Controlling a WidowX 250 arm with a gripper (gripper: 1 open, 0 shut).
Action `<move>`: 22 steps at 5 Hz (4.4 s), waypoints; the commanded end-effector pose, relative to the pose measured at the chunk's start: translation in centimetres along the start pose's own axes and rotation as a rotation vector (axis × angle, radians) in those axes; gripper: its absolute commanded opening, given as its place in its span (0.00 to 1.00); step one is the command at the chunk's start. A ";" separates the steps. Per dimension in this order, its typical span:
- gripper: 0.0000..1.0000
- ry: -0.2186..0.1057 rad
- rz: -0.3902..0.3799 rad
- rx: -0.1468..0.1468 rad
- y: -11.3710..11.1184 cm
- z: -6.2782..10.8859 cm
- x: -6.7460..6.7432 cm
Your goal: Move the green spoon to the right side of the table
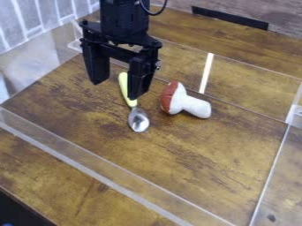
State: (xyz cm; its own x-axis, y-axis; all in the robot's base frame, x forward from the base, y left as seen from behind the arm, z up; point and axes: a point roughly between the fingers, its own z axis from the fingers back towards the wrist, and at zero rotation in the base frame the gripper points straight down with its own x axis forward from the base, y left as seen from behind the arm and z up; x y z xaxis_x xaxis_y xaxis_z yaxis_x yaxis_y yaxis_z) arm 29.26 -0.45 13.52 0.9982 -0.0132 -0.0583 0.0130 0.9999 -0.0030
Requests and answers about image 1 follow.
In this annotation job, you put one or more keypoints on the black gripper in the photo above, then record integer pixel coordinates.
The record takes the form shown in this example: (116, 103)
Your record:
(123, 25)

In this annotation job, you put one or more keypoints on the green handled metal spoon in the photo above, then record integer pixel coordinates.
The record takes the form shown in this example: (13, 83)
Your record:
(137, 118)

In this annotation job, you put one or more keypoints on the red white toy mushroom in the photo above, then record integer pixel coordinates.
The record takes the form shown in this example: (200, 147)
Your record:
(175, 100)

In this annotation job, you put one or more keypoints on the black strip on floor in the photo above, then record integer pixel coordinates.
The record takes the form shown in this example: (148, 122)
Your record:
(230, 18)

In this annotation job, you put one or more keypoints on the clear acrylic front barrier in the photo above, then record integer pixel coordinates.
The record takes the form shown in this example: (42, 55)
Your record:
(148, 194)

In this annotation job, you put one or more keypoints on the clear acrylic barrier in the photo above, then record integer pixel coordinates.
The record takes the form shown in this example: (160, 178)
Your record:
(279, 204)
(148, 194)

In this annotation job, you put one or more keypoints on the clear acrylic right barrier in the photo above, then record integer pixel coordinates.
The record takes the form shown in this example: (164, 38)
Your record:
(279, 204)

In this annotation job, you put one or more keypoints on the clear acrylic triangle bracket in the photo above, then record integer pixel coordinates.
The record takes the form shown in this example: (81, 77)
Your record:
(77, 34)

